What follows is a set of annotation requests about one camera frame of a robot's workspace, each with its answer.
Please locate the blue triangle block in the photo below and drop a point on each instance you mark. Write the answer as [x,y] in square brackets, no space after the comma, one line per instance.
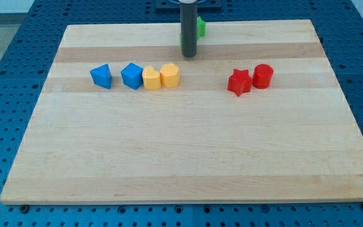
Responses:
[102,76]

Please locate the yellow hexagon block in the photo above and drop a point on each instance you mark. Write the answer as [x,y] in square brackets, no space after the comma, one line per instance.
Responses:
[170,75]

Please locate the red cylinder block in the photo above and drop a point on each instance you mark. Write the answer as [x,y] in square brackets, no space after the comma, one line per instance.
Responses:
[262,76]

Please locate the light wooden board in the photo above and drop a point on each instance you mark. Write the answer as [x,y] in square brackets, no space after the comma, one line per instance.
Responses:
[295,141]

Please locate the green star block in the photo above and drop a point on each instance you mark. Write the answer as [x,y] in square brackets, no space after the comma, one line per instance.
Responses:
[201,28]

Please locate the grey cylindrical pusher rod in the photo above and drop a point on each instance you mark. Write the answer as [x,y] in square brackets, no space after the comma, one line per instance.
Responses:
[188,22]

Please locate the blue cube block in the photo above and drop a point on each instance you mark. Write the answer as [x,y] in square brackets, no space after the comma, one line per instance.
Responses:
[132,76]

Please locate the yellow heart block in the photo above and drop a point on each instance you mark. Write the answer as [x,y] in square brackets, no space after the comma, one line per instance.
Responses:
[151,78]

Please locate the red star block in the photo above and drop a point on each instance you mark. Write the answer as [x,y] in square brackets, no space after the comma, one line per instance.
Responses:
[240,82]

